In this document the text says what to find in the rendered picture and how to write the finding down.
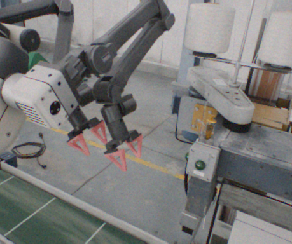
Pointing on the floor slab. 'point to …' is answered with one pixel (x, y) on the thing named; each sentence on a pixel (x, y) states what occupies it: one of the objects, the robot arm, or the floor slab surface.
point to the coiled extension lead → (30, 155)
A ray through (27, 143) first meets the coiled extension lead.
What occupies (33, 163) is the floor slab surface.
